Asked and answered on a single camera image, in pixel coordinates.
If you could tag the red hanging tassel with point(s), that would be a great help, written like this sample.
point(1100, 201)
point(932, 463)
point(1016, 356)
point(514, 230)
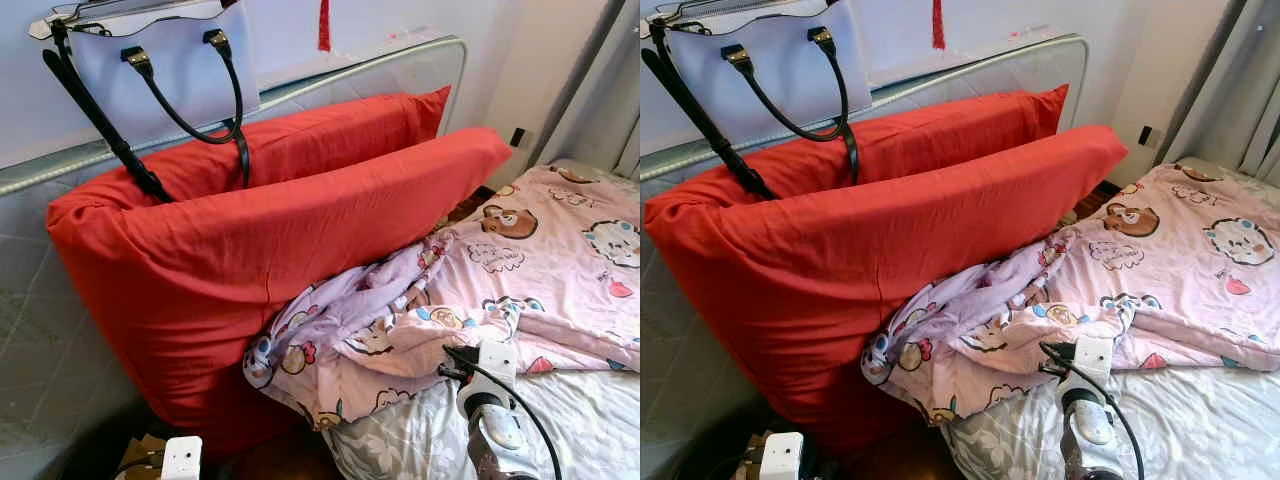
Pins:
point(938, 28)
point(324, 30)

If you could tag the pink cartoon print blanket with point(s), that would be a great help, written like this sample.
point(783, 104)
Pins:
point(1160, 270)
point(540, 270)

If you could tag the red pillow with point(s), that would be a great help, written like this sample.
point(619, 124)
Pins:
point(200, 280)
point(940, 130)
point(320, 135)
point(820, 280)

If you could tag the beige floral bedspread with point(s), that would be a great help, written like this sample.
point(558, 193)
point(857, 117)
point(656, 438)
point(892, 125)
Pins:
point(1200, 420)
point(590, 420)

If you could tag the large brown cardboard box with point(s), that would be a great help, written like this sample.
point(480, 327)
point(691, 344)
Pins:
point(145, 450)

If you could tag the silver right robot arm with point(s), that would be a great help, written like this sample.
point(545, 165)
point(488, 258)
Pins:
point(490, 440)
point(1090, 440)

